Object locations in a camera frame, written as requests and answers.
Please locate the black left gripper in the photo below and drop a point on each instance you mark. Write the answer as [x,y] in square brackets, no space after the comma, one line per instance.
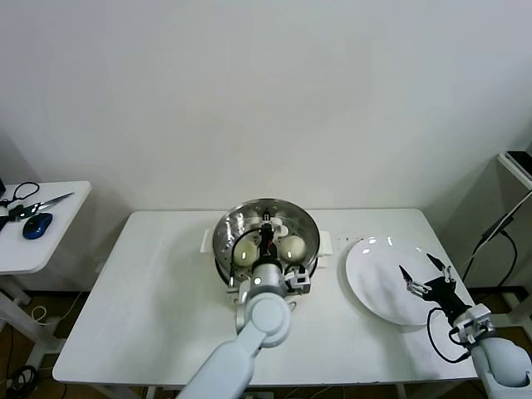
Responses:
[269,248]

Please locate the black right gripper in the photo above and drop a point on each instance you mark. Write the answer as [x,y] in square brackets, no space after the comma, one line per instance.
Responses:
[446,297]

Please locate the white steamed baozi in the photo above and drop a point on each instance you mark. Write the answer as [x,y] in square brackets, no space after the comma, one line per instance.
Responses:
[245,254]
[295,248]

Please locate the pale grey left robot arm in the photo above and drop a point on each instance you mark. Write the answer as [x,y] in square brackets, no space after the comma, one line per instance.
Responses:
[266,320]

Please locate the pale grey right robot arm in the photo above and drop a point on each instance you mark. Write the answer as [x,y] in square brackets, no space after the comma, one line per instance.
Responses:
[503,361]

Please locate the stainless perforated steamer basket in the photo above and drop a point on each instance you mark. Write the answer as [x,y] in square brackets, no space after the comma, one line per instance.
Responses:
[326,243]

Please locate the white round plate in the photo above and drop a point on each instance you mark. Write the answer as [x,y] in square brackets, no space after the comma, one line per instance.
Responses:
[374,274]

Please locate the white electric cooker pot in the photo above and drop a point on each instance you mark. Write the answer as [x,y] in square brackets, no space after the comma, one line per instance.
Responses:
[299,300]

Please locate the white equipment stand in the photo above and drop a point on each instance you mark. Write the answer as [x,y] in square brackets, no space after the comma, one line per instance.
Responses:
[505,160]

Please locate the white side table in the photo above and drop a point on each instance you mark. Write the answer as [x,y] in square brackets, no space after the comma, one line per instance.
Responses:
[62,232]

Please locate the blue black computer mouse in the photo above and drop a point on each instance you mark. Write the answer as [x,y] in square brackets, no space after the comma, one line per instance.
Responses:
[37,225]

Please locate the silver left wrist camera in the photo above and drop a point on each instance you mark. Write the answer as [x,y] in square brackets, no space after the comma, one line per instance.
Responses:
[298,279]

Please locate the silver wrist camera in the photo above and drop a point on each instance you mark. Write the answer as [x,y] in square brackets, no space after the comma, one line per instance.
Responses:
[474,325]
[298,279]

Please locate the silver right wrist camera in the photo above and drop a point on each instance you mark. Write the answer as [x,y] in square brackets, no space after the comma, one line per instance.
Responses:
[474,325]

